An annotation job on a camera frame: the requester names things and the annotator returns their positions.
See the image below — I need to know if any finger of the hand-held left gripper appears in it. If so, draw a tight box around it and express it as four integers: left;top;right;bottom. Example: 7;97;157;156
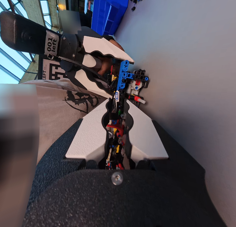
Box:
82;36;135;68
74;69;113;99

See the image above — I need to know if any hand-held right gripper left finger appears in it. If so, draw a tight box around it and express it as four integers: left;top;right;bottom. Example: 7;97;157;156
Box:
65;98;111;165

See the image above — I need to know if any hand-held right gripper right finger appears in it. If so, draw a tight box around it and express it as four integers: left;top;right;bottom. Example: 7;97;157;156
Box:
125;100;169;169

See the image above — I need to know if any lego car chassis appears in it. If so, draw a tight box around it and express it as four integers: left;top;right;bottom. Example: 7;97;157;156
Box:
106;60;150;170

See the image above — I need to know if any person's left hand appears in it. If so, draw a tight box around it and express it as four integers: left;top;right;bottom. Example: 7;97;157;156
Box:
97;57;113;76

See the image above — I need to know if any blue bin with square label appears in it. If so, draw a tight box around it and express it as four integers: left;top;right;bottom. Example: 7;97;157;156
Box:
91;0;129;36

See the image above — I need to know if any black framed marker sign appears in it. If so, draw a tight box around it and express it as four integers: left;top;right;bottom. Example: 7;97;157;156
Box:
38;55;68;80

